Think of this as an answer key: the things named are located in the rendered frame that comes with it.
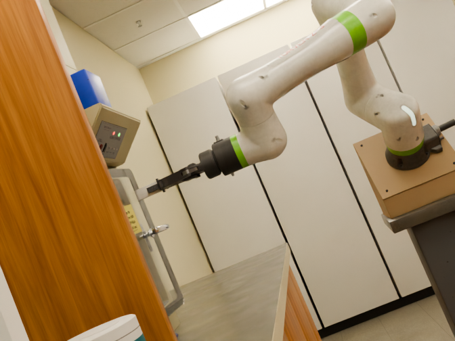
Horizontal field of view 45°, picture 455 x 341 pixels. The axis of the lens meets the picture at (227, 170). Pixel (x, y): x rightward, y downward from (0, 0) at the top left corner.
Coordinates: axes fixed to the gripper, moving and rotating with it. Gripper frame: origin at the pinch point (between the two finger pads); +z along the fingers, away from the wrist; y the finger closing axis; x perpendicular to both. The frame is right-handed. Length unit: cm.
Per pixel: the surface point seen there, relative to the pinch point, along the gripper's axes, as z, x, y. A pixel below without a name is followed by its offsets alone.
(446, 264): -72, 57, -43
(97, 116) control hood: -2.5, -17.5, 26.8
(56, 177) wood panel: 8.2, -7.1, 35.2
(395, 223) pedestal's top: -61, 38, -37
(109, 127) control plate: -1.6, -16.2, 17.8
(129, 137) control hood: -0.9, -15.6, -0.1
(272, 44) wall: -66, -103, -329
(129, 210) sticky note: 4.3, 3.5, 8.7
